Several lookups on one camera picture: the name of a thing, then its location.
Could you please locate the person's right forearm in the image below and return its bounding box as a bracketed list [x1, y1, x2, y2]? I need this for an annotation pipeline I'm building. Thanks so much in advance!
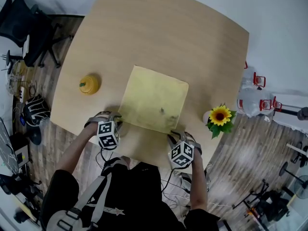
[189, 150, 209, 211]

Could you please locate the black white striped bag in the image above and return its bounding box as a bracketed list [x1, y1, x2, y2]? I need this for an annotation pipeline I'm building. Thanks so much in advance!
[23, 94, 51, 127]

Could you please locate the person's left forearm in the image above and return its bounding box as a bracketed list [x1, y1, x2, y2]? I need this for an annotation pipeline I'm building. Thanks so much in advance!
[56, 123, 102, 178]

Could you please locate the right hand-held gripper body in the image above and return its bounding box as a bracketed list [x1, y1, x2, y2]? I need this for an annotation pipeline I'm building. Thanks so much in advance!
[167, 141, 195, 169]

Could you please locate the black folding stand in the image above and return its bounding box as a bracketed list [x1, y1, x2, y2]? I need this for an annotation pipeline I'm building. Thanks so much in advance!
[232, 179, 293, 223]

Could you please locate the white floor cable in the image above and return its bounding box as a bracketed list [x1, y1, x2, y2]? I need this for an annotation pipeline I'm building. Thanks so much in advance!
[168, 192, 231, 208]

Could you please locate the grey white floor device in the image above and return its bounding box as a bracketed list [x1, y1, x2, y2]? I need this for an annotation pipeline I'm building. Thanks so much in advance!
[178, 169, 210, 192]

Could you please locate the black floor fan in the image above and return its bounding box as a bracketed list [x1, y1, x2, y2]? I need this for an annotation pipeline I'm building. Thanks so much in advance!
[295, 174, 308, 201]

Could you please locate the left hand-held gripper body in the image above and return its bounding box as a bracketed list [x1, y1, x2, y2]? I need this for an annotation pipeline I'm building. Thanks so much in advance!
[97, 120, 120, 150]

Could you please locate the sunflower in white pot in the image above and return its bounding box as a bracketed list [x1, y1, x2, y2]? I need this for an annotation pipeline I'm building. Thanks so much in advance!
[202, 103, 238, 140]

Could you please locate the black marble round table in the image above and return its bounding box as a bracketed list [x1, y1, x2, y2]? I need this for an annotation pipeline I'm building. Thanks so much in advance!
[0, 116, 21, 175]

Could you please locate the black round stand base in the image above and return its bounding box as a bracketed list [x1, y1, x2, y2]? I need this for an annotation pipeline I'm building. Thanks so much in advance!
[27, 128, 41, 145]

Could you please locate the black round-base stool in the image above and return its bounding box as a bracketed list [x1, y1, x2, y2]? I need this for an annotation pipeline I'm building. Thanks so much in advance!
[279, 161, 308, 180]

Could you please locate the grey strap bag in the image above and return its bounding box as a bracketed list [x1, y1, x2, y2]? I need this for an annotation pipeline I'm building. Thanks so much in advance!
[45, 157, 130, 231]

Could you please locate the person's black clothing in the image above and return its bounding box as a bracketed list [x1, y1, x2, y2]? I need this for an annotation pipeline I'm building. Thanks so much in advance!
[39, 161, 221, 231]

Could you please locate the grey box device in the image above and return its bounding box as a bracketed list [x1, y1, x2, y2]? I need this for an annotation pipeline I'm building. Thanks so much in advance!
[13, 144, 31, 168]

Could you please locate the wire basket with cables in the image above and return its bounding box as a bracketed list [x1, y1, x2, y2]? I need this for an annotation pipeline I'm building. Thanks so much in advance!
[6, 59, 27, 96]

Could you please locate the black office chair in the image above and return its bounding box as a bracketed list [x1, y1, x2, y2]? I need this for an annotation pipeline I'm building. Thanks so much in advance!
[0, 0, 73, 68]

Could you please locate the yellow cloth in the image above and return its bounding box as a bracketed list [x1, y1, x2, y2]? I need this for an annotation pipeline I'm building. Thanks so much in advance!
[117, 65, 190, 135]

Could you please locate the black coat rack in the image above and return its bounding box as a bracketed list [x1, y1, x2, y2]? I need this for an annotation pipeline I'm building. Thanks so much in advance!
[255, 106, 308, 122]

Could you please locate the white shelf frame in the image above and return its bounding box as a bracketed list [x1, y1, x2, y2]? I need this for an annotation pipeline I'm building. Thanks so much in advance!
[286, 142, 308, 154]

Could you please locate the black router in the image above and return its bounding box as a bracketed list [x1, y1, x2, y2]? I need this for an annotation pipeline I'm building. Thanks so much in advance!
[1, 50, 15, 74]

